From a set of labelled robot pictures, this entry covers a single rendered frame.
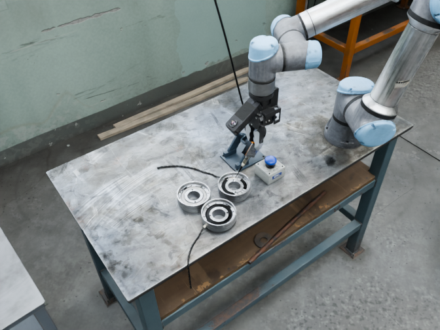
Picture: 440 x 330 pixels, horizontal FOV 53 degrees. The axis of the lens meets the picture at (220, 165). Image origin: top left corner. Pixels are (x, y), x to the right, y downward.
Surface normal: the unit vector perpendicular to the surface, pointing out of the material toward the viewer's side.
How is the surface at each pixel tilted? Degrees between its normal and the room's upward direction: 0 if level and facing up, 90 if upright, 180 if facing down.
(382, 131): 97
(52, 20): 90
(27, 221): 0
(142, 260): 0
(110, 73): 90
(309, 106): 0
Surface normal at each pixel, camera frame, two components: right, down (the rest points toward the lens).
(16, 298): -0.02, -0.72
